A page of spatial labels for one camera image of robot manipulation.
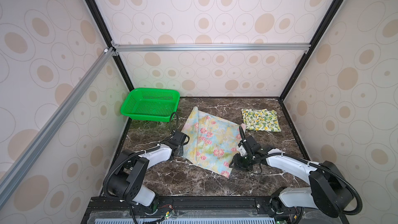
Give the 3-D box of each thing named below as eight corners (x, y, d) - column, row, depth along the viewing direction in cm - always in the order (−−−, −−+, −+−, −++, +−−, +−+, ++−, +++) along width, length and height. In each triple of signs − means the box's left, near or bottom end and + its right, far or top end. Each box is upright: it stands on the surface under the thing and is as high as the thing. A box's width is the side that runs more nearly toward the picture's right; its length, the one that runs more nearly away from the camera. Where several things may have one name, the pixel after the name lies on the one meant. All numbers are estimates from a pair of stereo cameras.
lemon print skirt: (245, 131, 104) (246, 128, 101) (241, 111, 114) (242, 108, 112) (280, 131, 104) (282, 128, 101) (273, 111, 114) (274, 108, 112)
